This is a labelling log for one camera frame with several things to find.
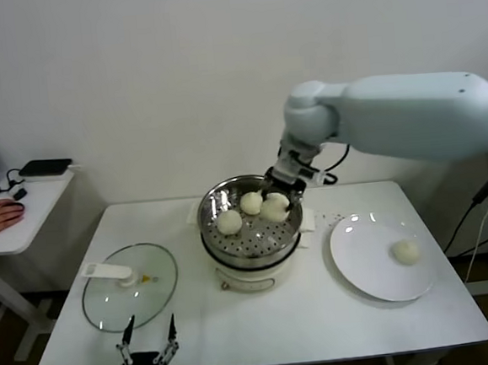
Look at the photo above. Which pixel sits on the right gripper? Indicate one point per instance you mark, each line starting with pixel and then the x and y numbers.
pixel 286 181

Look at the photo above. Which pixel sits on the white steamed baozi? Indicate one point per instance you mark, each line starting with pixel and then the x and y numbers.
pixel 229 223
pixel 406 253
pixel 250 203
pixel 275 209

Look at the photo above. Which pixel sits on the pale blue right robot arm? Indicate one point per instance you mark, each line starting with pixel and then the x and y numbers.
pixel 411 110

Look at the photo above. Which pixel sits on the steel perforated steamer basket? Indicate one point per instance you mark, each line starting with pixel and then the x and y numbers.
pixel 257 240

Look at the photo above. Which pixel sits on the white electric cooker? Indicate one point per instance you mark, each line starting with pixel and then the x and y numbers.
pixel 243 282

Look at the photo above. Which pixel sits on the white round plate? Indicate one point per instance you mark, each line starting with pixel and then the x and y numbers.
pixel 360 258

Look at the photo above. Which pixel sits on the white side table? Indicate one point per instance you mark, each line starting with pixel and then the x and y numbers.
pixel 39 207

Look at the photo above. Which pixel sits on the white flat box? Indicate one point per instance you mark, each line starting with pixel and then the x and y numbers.
pixel 45 178

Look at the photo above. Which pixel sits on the small black dongle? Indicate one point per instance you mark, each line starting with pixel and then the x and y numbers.
pixel 18 194

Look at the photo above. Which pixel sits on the black inline power adapter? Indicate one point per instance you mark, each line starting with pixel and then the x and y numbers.
pixel 483 191

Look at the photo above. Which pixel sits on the black flat device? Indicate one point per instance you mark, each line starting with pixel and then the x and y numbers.
pixel 44 166

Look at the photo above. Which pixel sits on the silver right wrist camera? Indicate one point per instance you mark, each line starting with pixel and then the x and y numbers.
pixel 317 177

